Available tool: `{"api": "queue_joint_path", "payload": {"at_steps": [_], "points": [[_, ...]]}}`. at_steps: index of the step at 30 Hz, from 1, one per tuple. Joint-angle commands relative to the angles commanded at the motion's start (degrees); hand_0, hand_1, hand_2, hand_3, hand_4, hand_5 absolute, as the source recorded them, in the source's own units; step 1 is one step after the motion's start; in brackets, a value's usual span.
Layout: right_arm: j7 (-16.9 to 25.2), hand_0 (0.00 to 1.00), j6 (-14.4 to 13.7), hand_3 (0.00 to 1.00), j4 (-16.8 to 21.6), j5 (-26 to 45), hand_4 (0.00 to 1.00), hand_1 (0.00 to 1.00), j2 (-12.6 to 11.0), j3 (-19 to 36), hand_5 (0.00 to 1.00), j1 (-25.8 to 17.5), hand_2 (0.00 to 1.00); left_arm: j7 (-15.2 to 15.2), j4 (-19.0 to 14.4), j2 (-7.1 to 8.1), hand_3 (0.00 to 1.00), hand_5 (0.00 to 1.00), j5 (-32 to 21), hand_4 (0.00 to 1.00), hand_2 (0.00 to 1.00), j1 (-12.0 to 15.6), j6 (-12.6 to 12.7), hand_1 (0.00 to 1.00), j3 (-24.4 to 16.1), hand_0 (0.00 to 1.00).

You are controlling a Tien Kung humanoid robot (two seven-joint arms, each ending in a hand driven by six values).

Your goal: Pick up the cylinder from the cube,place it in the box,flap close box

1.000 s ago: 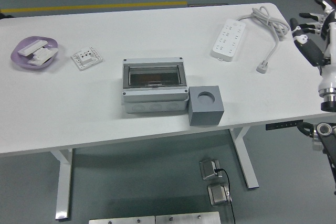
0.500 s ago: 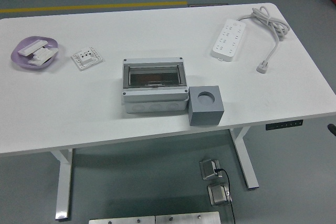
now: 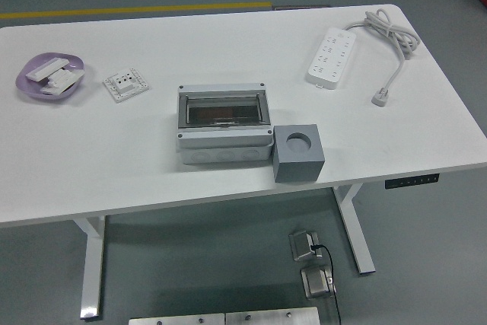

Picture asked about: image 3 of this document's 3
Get grey electrical box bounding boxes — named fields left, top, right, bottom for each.
left=175, top=81, right=276, bottom=167

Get grey cube with round hole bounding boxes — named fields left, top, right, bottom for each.
left=272, top=123, right=326, bottom=183

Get silver floor socket box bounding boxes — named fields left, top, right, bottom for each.
left=300, top=263, right=338, bottom=300
left=288, top=228, right=323, bottom=263

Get white power strip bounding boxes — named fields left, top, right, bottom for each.
left=305, top=27, right=358, bottom=91

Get white table leg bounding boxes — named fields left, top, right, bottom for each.
left=332, top=183, right=377, bottom=276
left=72, top=215, right=107, bottom=320

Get black table control panel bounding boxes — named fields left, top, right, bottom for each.
left=384, top=173, right=441, bottom=190

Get silver metal plate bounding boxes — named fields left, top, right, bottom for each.
left=224, top=306, right=321, bottom=325
left=128, top=313, right=226, bottom=325

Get white plastic clip pieces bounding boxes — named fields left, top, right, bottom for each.
left=39, top=68, right=85, bottom=96

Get long white plastic panel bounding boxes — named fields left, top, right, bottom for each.
left=24, top=57, right=71, bottom=83

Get purple dish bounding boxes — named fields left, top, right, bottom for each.
left=14, top=52, right=86, bottom=104

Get white wall socket panel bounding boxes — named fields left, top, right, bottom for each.
left=102, top=67, right=151, bottom=104

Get black floor cable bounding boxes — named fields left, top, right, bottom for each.
left=309, top=244, right=343, bottom=325

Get grey power cord with plug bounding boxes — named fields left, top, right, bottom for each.
left=343, top=8, right=422, bottom=107

